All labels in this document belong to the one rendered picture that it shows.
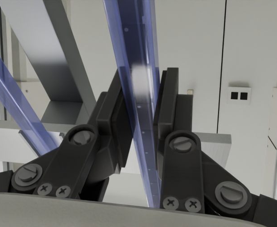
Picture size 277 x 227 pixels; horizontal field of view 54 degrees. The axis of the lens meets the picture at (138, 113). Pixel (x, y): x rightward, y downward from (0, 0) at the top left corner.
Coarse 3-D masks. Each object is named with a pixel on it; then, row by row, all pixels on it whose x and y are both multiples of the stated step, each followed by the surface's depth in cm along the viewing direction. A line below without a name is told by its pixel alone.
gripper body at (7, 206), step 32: (0, 192) 8; (0, 224) 7; (32, 224) 6; (64, 224) 6; (96, 224) 6; (128, 224) 6; (160, 224) 6; (192, 224) 6; (224, 224) 6; (256, 224) 6
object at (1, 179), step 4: (0, 172) 10; (4, 172) 10; (8, 172) 10; (12, 172) 10; (0, 176) 10; (4, 176) 10; (8, 176) 10; (0, 180) 10; (4, 180) 10; (8, 180) 9; (0, 184) 9; (4, 184) 9; (8, 184) 9; (0, 188) 9; (4, 188) 9; (8, 188) 9; (12, 188) 9; (8, 192) 9; (12, 192) 9; (16, 192) 9
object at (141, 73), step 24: (120, 0) 8; (144, 0) 8; (120, 24) 8; (144, 24) 8; (120, 48) 9; (144, 48) 9; (120, 72) 10; (144, 72) 10; (144, 96) 11; (144, 120) 12; (144, 144) 14; (144, 168) 16
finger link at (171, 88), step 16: (176, 80) 11; (160, 96) 11; (176, 96) 12; (192, 96) 12; (160, 112) 10; (176, 112) 11; (160, 128) 10; (176, 128) 10; (160, 144) 10; (160, 160) 10; (208, 160) 9; (160, 176) 10; (208, 176) 9; (224, 176) 9; (208, 192) 8; (224, 192) 8; (240, 192) 8; (224, 208) 8; (240, 208) 8
